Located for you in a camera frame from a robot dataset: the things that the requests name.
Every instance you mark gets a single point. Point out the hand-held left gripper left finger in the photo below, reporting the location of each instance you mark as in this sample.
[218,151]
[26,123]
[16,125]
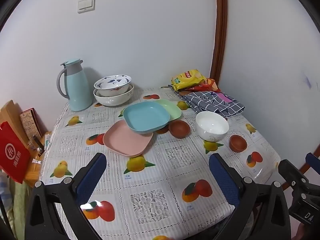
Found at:
[91,177]

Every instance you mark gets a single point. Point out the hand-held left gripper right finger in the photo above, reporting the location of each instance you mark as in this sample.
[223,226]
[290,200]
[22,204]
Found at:
[223,177]

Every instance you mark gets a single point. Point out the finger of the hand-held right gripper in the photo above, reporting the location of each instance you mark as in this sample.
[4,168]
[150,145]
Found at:
[287,172]
[313,161]

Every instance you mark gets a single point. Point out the small brown bowl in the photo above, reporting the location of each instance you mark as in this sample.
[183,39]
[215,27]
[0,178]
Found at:
[179,128]
[238,143]
[163,130]

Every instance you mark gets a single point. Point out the pink square plate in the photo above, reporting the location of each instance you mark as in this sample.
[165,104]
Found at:
[125,140]

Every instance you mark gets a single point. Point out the white floral bowl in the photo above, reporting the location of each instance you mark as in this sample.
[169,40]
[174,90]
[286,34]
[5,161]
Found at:
[212,126]

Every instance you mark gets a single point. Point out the wooden side table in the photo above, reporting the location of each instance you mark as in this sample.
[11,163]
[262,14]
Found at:
[35,172]

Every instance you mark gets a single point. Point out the small dark object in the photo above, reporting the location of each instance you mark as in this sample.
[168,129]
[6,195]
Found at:
[37,145]

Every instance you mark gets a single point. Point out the grey checked cloth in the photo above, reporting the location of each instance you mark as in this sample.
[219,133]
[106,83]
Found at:
[210,102]

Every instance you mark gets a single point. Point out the pale green cloth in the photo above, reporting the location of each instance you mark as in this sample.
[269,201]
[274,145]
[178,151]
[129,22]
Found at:
[18,202]

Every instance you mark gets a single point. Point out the large white bowl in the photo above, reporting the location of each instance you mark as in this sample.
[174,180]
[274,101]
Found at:
[112,101]

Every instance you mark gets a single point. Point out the patterned brown box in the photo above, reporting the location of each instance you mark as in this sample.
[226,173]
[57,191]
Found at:
[31,122]

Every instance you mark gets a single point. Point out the red paper bag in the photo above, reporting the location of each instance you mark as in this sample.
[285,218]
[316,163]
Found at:
[13,152]

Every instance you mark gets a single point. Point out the blue square plate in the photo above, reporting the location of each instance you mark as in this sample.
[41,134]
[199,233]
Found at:
[146,116]

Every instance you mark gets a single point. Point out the green square plate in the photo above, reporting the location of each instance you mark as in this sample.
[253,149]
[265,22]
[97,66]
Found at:
[173,111]

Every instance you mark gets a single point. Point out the light blue thermos jug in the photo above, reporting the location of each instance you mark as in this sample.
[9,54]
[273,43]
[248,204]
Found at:
[78,90]

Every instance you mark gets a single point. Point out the red snack packet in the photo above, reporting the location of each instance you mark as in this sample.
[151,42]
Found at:
[210,83]

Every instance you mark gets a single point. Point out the fish pattern bowl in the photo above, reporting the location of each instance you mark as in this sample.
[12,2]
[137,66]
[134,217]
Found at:
[112,81]

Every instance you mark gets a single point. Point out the wooden board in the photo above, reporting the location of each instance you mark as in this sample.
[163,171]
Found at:
[11,112]

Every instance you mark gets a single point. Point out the yellow snack packet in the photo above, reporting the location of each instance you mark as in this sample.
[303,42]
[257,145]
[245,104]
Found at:
[187,78]

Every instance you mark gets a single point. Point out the brown wooden rail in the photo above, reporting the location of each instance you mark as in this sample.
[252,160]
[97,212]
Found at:
[311,151]

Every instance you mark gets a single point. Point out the brown wooden door frame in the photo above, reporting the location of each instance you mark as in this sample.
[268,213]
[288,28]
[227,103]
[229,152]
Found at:
[220,30]

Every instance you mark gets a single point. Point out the white light switch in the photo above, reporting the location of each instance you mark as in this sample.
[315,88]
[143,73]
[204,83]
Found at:
[86,5]

